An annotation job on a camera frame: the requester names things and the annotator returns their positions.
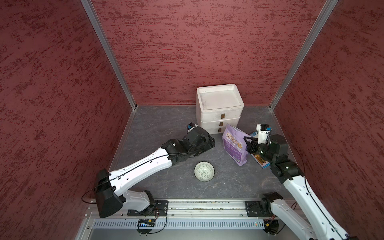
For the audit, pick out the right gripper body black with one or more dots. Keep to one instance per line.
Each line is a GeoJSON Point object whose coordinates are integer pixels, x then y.
{"type": "Point", "coordinates": [265, 153]}

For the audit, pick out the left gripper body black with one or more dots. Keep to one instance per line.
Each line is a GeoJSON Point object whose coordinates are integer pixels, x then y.
{"type": "Point", "coordinates": [206, 144]}

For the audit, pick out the purple oats bag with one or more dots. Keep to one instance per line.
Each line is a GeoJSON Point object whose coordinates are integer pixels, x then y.
{"type": "Point", "coordinates": [235, 145]}

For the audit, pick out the white patterned breakfast bowl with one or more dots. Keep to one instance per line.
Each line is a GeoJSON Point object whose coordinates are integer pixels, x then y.
{"type": "Point", "coordinates": [204, 171]}

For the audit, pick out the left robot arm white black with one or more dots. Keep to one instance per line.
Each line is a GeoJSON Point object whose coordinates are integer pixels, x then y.
{"type": "Point", "coordinates": [113, 189]}

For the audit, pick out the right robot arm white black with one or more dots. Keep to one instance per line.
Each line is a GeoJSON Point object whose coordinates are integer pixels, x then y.
{"type": "Point", "coordinates": [318, 223]}

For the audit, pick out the dog picture book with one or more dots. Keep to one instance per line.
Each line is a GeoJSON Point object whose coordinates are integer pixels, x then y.
{"type": "Point", "coordinates": [262, 163]}

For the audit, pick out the white foam box stack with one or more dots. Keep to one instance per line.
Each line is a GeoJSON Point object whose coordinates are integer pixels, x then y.
{"type": "Point", "coordinates": [218, 106]}

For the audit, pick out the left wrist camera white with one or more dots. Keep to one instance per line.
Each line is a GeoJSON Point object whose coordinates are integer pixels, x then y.
{"type": "Point", "coordinates": [190, 127]}

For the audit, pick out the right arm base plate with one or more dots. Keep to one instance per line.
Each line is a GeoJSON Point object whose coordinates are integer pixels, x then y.
{"type": "Point", "coordinates": [255, 209]}

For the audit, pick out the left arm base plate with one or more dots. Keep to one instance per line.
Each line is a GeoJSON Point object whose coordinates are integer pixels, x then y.
{"type": "Point", "coordinates": [157, 209]}

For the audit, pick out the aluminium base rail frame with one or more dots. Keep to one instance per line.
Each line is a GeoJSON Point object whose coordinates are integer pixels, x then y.
{"type": "Point", "coordinates": [186, 214]}

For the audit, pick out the right corner aluminium post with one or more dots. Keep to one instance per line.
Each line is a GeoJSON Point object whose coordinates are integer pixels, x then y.
{"type": "Point", "coordinates": [315, 30]}

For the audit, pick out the corner aluminium post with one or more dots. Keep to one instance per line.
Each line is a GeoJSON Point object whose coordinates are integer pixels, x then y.
{"type": "Point", "coordinates": [315, 30]}
{"type": "Point", "coordinates": [97, 26]}

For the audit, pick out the left corner aluminium post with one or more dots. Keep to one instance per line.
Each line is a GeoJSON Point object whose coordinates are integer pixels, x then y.
{"type": "Point", "coordinates": [97, 26]}

